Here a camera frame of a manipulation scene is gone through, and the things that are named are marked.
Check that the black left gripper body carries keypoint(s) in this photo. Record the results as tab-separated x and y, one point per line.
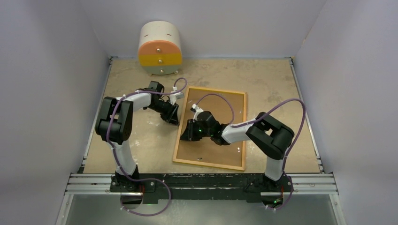
165	109

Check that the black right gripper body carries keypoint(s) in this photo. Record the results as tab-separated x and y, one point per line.
199	132

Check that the yellow picture frame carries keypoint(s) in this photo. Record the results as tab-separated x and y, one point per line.
226	106

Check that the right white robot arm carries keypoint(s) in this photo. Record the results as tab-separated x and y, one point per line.
270	135

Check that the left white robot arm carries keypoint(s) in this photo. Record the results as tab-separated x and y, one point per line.
115	120

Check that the round pastel drawer cabinet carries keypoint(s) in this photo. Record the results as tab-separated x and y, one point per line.
159	48

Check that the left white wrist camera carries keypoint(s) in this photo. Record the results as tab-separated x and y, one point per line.
174	96

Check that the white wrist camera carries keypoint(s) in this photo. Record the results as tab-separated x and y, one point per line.
174	96
196	110

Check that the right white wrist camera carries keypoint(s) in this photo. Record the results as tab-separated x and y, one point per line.
196	110

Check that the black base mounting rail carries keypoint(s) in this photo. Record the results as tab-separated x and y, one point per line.
249	187

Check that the aluminium extrusion frame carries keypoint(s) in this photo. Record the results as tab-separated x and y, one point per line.
267	82

